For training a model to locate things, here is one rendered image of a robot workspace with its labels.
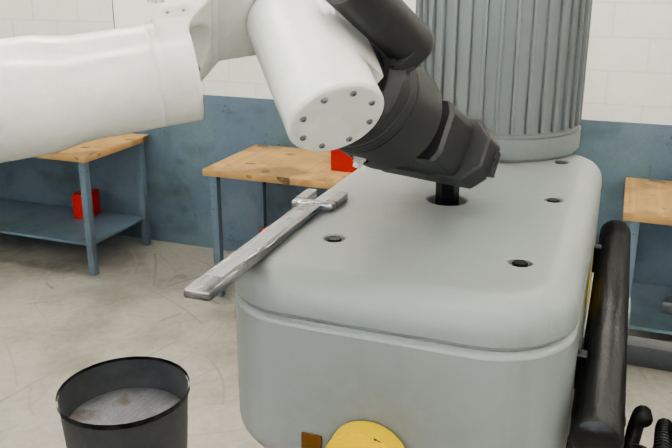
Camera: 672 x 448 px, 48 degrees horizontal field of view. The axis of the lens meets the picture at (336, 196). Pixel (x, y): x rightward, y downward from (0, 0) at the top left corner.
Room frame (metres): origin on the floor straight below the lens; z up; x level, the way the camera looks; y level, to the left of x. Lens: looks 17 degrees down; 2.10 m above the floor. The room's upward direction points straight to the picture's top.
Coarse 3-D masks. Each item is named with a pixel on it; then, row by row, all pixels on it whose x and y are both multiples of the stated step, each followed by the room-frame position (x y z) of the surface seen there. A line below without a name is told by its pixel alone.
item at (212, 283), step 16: (304, 192) 0.67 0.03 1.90; (336, 192) 0.67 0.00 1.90; (304, 208) 0.62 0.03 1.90; (320, 208) 0.63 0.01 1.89; (336, 208) 0.64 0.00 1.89; (272, 224) 0.58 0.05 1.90; (288, 224) 0.58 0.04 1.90; (304, 224) 0.60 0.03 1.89; (256, 240) 0.54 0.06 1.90; (272, 240) 0.54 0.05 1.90; (240, 256) 0.51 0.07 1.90; (256, 256) 0.51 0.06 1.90; (208, 272) 0.48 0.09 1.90; (224, 272) 0.48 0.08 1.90; (240, 272) 0.49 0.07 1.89; (192, 288) 0.45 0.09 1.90; (208, 288) 0.45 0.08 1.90; (224, 288) 0.46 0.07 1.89
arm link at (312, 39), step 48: (288, 0) 0.51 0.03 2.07; (336, 0) 0.48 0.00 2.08; (384, 0) 0.49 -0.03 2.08; (288, 48) 0.48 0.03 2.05; (336, 48) 0.48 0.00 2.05; (384, 48) 0.52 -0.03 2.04; (432, 48) 0.54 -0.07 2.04; (288, 96) 0.46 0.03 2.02; (336, 96) 0.46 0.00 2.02; (384, 96) 0.52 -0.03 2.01; (336, 144) 0.49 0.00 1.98
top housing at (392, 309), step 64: (384, 192) 0.70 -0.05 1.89; (512, 192) 0.70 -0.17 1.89; (576, 192) 0.70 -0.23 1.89; (320, 256) 0.53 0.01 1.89; (384, 256) 0.53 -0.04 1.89; (448, 256) 0.53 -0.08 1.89; (512, 256) 0.53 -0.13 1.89; (576, 256) 0.54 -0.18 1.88; (256, 320) 0.50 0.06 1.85; (320, 320) 0.48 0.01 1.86; (384, 320) 0.47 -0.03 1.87; (448, 320) 0.45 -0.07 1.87; (512, 320) 0.44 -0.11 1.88; (576, 320) 0.47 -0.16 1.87; (256, 384) 0.51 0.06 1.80; (320, 384) 0.48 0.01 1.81; (384, 384) 0.46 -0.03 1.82; (448, 384) 0.45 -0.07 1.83; (512, 384) 0.44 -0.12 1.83
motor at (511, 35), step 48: (432, 0) 0.86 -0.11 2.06; (480, 0) 0.82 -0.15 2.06; (528, 0) 0.81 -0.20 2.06; (576, 0) 0.83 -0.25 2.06; (480, 48) 0.82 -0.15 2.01; (528, 48) 0.81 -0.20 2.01; (576, 48) 0.84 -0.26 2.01; (480, 96) 0.81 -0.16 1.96; (528, 96) 0.81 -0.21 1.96; (576, 96) 0.84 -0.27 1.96; (528, 144) 0.81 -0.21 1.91; (576, 144) 0.85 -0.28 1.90
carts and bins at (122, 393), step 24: (120, 360) 2.68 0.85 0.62; (144, 360) 2.68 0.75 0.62; (168, 360) 2.65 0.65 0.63; (72, 384) 2.53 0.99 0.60; (96, 384) 2.61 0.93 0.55; (120, 384) 2.66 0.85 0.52; (144, 384) 2.67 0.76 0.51; (168, 384) 2.64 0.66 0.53; (72, 408) 2.50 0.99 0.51; (96, 408) 2.51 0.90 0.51; (120, 408) 2.51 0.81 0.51; (144, 408) 2.51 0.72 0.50; (168, 408) 2.51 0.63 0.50; (72, 432) 2.27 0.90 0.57; (96, 432) 2.23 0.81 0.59; (120, 432) 2.23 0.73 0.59; (144, 432) 2.26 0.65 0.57; (168, 432) 2.32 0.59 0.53
